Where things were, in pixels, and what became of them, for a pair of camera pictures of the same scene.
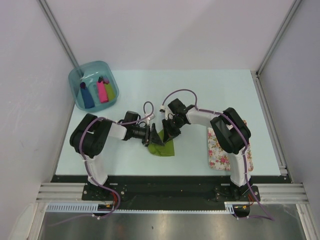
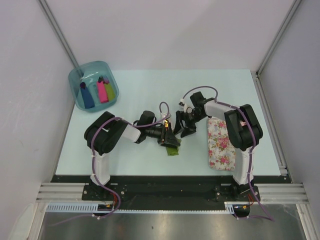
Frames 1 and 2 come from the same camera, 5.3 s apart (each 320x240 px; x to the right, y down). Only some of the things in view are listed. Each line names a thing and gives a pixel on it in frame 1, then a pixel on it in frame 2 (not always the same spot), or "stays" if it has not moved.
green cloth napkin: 167,150 → 173,151
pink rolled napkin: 103,93 stays
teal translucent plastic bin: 94,85 stays
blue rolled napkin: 88,100 stays
